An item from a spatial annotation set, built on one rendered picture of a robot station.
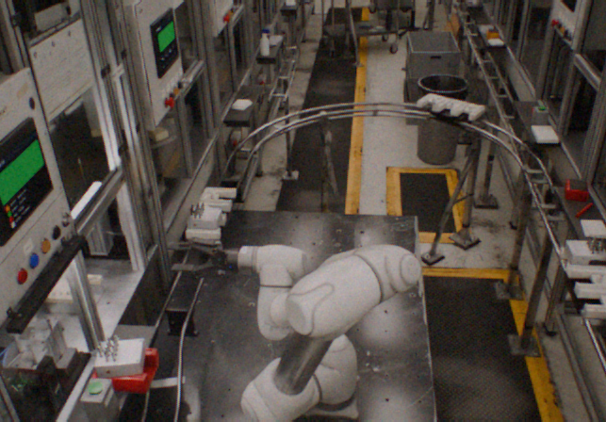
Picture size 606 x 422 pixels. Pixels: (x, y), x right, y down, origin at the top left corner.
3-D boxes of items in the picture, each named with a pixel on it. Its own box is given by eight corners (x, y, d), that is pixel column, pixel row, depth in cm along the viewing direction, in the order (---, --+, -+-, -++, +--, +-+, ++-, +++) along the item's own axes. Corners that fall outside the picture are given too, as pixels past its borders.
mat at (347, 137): (358, 236, 397) (358, 235, 396) (269, 233, 403) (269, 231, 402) (368, 7, 885) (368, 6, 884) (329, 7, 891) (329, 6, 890)
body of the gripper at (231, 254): (243, 263, 199) (216, 262, 200) (241, 242, 194) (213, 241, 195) (239, 277, 192) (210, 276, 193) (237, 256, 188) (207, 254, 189)
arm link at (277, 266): (255, 243, 188) (253, 285, 187) (305, 246, 186) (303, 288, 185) (261, 244, 198) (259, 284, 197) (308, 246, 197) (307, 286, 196)
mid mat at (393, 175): (474, 244, 386) (474, 243, 385) (387, 241, 391) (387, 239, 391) (457, 169, 469) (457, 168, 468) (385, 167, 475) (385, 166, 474)
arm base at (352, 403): (360, 368, 212) (360, 357, 209) (358, 421, 193) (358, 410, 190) (308, 365, 214) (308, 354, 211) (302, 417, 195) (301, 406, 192)
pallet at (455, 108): (416, 115, 365) (417, 100, 360) (427, 107, 374) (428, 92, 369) (472, 130, 346) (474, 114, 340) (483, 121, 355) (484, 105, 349)
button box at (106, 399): (110, 430, 165) (101, 400, 159) (82, 428, 166) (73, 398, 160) (120, 406, 172) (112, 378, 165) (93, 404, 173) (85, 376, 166)
